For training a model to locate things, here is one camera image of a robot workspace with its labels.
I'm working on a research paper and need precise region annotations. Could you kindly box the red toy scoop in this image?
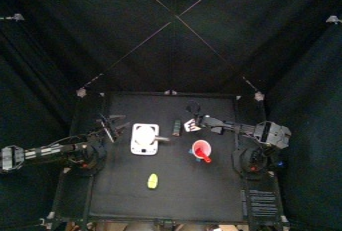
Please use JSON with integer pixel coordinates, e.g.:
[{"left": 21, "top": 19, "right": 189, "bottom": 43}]
[{"left": 194, "top": 145, "right": 214, "bottom": 164}]

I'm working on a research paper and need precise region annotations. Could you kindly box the yellow toy squash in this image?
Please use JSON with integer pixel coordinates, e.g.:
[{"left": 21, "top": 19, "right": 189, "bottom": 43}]
[{"left": 148, "top": 173, "right": 160, "bottom": 190}]

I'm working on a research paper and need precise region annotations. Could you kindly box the white toy pan with handle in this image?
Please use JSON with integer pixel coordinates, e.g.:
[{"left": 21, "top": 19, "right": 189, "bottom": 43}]
[{"left": 134, "top": 125, "right": 172, "bottom": 146}]

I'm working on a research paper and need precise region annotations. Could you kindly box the thin diagonal brace cord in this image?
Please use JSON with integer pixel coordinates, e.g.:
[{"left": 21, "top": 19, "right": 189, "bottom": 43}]
[
  {"left": 125, "top": 0, "right": 260, "bottom": 93},
  {"left": 82, "top": 0, "right": 237, "bottom": 89}
]

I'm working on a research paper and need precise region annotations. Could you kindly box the red plastic cup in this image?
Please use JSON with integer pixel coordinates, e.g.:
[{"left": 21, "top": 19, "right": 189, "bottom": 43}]
[{"left": 192, "top": 139, "right": 213, "bottom": 160}]

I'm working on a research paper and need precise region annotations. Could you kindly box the dark green toy vegetable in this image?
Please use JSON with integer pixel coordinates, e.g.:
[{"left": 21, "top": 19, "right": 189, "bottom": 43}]
[{"left": 173, "top": 119, "right": 184, "bottom": 137}]

